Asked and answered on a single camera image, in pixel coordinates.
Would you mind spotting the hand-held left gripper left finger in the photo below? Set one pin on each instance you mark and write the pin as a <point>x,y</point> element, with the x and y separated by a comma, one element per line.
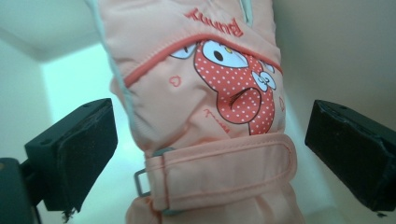
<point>77,155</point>

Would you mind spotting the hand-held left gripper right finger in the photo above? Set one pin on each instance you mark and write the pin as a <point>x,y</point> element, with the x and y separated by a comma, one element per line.
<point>351,149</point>

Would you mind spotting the pink glove with cartoon print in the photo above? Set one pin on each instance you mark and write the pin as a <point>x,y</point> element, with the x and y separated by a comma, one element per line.
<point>199,109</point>

